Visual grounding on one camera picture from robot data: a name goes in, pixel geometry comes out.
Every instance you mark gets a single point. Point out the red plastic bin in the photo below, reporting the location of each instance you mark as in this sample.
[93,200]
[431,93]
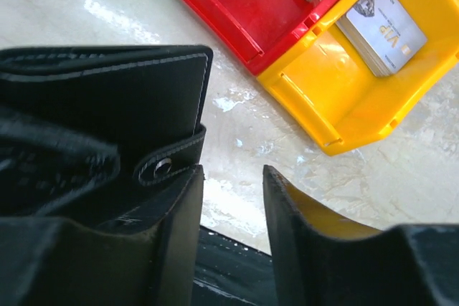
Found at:
[259,31]

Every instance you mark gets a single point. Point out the yellow plastic bin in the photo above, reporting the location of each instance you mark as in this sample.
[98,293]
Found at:
[326,86]

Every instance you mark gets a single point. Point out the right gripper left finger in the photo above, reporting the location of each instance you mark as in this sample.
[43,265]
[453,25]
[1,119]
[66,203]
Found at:
[145,256]

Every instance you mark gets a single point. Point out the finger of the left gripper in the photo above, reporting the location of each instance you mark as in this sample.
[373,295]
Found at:
[45,166]

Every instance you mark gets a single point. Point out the silver VIP card stack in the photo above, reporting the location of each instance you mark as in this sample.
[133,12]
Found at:
[383,33]

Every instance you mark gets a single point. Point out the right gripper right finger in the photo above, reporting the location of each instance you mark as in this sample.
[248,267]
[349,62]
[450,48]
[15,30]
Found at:
[323,258]

